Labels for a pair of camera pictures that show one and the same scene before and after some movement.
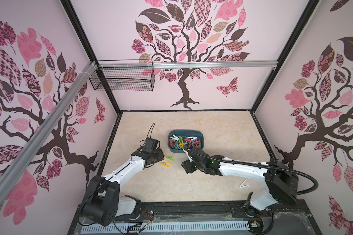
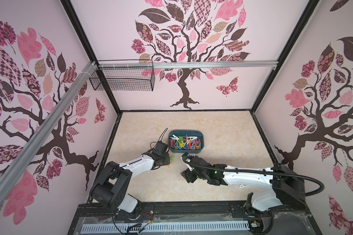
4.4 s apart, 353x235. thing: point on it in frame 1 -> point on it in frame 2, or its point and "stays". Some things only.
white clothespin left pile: x=175 y=137 stays
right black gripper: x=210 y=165 -> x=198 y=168
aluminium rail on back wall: x=140 y=65 stays
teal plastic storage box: x=177 y=139 stays
